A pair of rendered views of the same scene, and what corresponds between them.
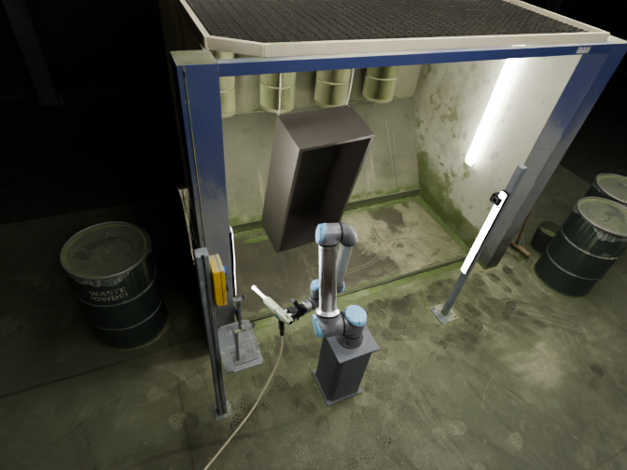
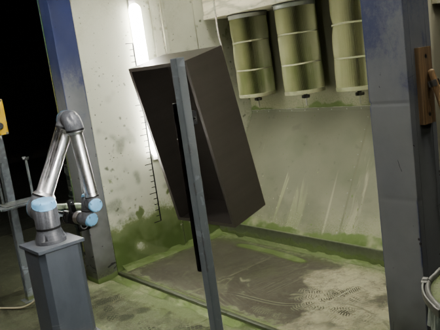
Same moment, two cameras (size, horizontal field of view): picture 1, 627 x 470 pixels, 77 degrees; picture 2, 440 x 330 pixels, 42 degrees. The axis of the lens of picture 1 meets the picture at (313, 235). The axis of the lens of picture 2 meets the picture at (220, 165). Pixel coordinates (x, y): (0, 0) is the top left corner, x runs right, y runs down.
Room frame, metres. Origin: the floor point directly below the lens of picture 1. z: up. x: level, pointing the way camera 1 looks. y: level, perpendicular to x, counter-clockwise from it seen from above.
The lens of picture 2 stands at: (2.00, -3.99, 1.59)
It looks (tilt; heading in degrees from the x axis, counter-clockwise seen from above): 10 degrees down; 80
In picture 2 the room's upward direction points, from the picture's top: 8 degrees counter-clockwise
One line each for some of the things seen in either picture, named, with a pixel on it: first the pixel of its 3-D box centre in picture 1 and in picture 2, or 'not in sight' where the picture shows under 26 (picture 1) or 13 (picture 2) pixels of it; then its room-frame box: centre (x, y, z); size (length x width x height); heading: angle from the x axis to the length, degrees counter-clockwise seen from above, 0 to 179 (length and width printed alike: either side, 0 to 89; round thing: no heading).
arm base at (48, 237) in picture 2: (350, 332); (50, 234); (1.54, -0.34, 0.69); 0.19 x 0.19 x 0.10
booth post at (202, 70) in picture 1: (213, 242); (78, 141); (1.77, 0.63, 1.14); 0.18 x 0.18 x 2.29; 29
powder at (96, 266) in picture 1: (106, 249); not in sight; (1.84, 1.42, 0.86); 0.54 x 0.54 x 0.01
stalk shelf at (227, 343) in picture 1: (238, 345); (18, 203); (1.28, 0.37, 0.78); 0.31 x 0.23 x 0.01; 29
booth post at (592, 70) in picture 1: (535, 174); (406, 151); (3.15, -1.90, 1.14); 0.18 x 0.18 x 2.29; 29
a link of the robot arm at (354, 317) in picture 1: (353, 321); (45, 212); (1.54, -0.33, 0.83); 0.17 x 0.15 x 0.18; 107
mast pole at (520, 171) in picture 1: (476, 253); (201, 228); (2.37, -1.32, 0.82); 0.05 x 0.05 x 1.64; 29
